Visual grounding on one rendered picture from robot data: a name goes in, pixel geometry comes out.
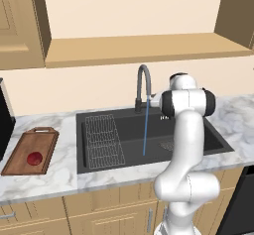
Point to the black dishwasher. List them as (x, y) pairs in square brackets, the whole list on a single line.
[(239, 206)]

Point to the grey curved sink faucet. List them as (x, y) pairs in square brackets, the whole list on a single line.
[(148, 77)]

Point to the dark grey sink basin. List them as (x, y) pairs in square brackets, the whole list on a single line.
[(132, 140)]

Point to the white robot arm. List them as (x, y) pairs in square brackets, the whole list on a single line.
[(185, 136)]

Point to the black countertop appliance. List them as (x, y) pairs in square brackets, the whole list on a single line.
[(4, 130)]

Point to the tan wooden shelf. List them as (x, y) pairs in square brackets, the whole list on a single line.
[(139, 52)]

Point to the tan wall cupboard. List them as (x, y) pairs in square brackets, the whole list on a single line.
[(236, 11), (16, 24)]

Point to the tan drawer front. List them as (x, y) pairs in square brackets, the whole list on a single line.
[(33, 215)]

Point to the blue water stream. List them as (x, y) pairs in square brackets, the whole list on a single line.
[(145, 130)]

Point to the grey sink drain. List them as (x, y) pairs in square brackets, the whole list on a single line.
[(167, 144)]

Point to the wooden cutting board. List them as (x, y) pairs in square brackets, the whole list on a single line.
[(20, 153)]

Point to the red round fruit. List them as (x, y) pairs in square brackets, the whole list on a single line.
[(34, 158)]

